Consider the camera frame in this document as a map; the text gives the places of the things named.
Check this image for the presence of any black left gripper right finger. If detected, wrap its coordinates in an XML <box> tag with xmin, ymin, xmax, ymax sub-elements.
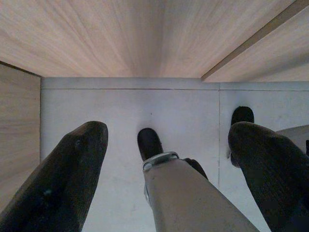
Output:
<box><xmin>228</xmin><ymin>121</ymin><xmax>309</xmax><ymax>232</ymax></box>

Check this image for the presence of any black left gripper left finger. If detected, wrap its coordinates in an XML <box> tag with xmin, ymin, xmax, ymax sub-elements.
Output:
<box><xmin>0</xmin><ymin>120</ymin><xmax>109</xmax><ymax>232</ymax></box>

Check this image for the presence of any black robot right foot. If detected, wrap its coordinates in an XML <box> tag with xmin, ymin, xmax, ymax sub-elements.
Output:
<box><xmin>231</xmin><ymin>106</ymin><xmax>255</xmax><ymax>127</ymax></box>

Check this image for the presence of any black robot foot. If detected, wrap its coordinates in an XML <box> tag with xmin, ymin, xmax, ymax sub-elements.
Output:
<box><xmin>231</xmin><ymin>106</ymin><xmax>255</xmax><ymax>127</ymax></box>
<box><xmin>137</xmin><ymin>128</ymin><xmax>209</xmax><ymax>181</ymax></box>

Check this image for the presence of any wood grain cabinet side panel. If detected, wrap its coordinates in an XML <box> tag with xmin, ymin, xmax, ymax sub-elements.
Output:
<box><xmin>0</xmin><ymin>60</ymin><xmax>42</xmax><ymax>208</ymax></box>

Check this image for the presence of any silver robot left leg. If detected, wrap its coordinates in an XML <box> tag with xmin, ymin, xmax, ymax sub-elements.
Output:
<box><xmin>142</xmin><ymin>151</ymin><xmax>260</xmax><ymax>232</ymax></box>

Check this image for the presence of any black robot left foot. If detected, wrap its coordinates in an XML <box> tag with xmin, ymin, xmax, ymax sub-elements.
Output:
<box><xmin>137</xmin><ymin>128</ymin><xmax>209</xmax><ymax>181</ymax></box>

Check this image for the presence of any wood grain cabinet door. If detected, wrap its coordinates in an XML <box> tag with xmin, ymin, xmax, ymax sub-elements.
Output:
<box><xmin>201</xmin><ymin>0</ymin><xmax>309</xmax><ymax>83</ymax></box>
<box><xmin>0</xmin><ymin>0</ymin><xmax>296</xmax><ymax>78</ymax></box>

